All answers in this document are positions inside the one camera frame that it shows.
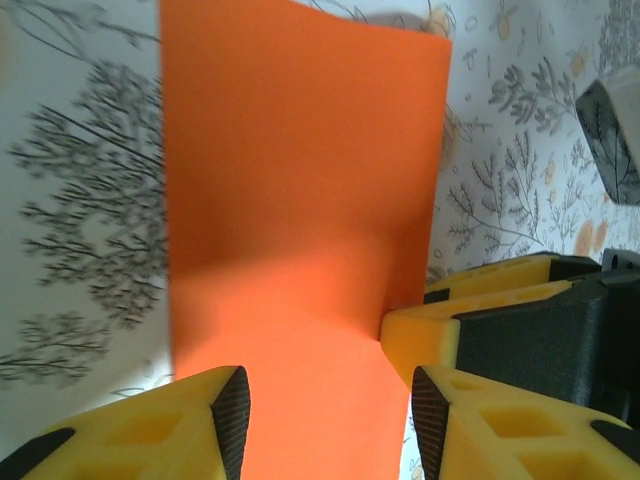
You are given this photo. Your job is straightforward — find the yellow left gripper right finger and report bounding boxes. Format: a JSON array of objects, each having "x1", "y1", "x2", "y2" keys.
[{"x1": 411, "y1": 364, "x2": 640, "y2": 480}]

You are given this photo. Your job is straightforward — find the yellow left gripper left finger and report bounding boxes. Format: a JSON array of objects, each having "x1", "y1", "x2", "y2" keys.
[{"x1": 0, "y1": 365, "x2": 250, "y2": 480}]

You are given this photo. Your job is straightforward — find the floral patterned table cover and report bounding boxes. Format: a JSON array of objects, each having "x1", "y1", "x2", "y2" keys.
[{"x1": 0, "y1": 0, "x2": 640, "y2": 480}]

